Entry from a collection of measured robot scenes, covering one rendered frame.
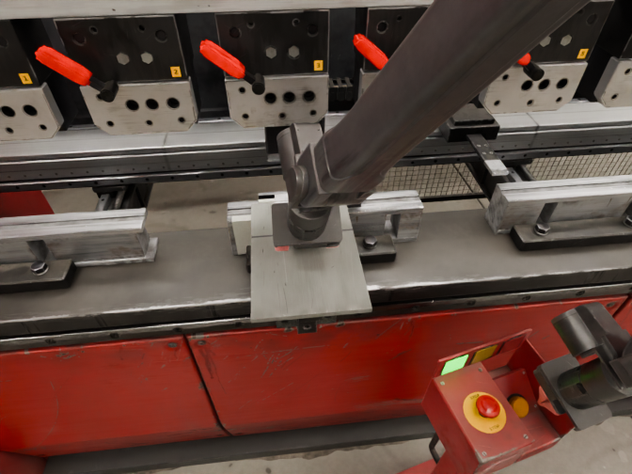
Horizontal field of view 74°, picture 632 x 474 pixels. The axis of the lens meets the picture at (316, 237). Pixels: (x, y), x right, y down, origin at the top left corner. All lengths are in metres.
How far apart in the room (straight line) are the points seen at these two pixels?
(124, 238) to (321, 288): 0.42
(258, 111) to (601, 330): 0.58
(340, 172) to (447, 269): 0.53
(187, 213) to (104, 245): 1.51
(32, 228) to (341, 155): 0.69
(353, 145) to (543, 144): 0.90
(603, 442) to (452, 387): 1.09
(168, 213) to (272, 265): 1.77
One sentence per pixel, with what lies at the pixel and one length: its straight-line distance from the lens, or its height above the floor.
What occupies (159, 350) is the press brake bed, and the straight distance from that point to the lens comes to 0.96.
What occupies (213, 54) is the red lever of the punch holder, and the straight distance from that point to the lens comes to 0.60.
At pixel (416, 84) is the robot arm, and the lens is 0.30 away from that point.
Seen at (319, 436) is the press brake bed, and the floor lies 0.05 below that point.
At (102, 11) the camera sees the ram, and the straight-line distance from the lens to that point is 0.65.
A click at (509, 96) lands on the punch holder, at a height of 1.21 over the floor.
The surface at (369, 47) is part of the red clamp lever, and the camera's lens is 0.61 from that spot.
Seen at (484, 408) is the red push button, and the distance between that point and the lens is 0.82.
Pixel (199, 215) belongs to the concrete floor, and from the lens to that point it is 2.36.
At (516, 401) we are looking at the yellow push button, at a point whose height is 0.73.
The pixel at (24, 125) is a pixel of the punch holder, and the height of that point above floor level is 1.20.
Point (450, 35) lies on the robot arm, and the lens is 0.28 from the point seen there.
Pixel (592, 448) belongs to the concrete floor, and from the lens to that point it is 1.85.
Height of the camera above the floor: 1.51
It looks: 45 degrees down
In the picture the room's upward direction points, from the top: straight up
